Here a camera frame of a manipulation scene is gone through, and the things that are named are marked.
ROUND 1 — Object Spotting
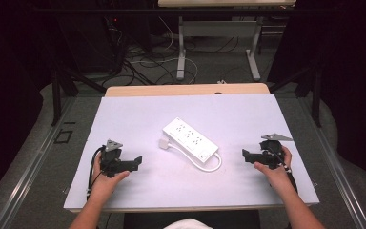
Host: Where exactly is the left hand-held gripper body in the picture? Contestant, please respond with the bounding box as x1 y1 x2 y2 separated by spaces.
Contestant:
99 138 124 178

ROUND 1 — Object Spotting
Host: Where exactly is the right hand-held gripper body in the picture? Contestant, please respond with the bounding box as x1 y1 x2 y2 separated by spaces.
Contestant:
259 133 295 170

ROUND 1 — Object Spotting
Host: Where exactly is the person's right hand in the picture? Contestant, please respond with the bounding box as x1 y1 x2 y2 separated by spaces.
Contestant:
254 145 295 193

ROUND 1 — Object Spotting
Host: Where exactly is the person's left hand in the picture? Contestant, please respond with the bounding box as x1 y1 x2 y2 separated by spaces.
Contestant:
90 152 131 200

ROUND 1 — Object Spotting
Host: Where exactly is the white power plug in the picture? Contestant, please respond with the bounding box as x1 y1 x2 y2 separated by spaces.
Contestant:
157 138 172 151

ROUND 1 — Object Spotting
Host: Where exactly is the white table sheet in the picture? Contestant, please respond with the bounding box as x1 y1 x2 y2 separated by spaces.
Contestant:
63 93 320 211

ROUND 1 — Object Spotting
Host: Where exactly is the person's dark clothing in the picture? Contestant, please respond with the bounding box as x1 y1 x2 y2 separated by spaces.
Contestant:
122 209 262 229

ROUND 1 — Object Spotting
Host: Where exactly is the white power strip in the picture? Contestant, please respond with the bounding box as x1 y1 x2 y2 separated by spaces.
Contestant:
162 116 220 165

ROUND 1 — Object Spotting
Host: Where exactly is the black metal stand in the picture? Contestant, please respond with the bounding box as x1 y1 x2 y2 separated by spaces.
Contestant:
268 58 324 129
51 61 108 127

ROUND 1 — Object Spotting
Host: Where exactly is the wooden table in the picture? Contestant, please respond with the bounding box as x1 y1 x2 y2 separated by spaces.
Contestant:
64 82 319 214

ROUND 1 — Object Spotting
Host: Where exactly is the person's white clothing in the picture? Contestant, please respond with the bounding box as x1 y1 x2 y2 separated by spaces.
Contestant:
163 218 214 229

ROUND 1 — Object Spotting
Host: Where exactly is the dark computer tower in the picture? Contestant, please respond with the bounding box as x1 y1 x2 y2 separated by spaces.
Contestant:
56 10 126 74

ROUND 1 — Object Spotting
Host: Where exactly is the white-legged background desk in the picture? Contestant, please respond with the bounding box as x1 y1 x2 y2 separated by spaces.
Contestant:
157 0 297 82

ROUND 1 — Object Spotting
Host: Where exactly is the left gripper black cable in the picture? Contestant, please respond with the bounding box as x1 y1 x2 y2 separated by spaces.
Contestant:
86 145 107 202

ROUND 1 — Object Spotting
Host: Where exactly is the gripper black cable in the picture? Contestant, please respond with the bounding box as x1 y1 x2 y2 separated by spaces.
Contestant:
270 146 299 194
86 145 107 202

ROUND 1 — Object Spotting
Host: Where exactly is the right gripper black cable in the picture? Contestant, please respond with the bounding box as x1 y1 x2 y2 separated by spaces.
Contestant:
270 146 299 194

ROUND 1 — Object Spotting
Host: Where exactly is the white power strip cable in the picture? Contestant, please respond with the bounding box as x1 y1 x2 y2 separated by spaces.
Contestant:
167 142 223 174

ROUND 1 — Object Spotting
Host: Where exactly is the metal floor rail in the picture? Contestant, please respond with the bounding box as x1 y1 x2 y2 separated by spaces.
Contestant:
297 94 366 229
0 95 78 229

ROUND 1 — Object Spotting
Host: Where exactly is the black floor cable bundle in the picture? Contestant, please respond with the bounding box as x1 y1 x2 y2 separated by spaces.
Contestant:
103 17 201 88

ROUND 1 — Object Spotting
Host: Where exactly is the white floor cable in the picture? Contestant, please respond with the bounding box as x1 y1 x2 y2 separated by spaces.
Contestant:
130 15 199 85

